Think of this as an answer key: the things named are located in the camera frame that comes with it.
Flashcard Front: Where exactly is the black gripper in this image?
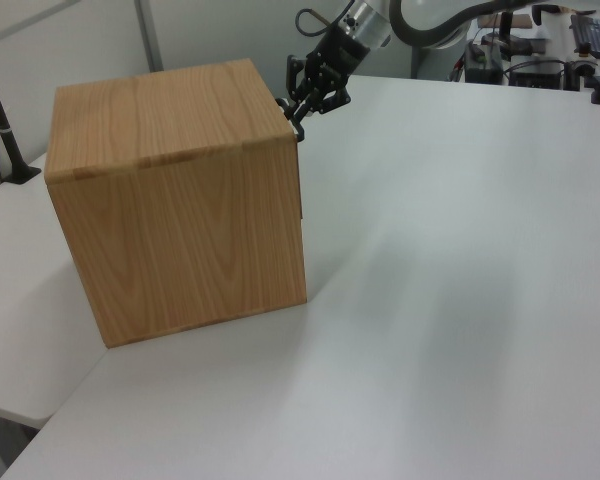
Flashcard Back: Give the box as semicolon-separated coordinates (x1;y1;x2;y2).
284;23;371;127

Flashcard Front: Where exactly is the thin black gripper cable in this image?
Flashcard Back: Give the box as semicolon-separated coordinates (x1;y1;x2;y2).
295;6;332;38

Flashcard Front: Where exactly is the thick grey cable hose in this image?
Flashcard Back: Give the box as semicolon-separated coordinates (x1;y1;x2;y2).
388;0;504;50

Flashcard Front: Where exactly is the light wooden drawer cabinet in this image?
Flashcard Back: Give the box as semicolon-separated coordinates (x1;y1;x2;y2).
45;57;308;350

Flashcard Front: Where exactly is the black computer keyboard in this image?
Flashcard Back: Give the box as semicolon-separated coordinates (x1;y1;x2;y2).
569;13;600;57

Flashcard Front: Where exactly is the black electronics box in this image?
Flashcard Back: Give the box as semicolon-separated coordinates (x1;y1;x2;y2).
465;41;507;84

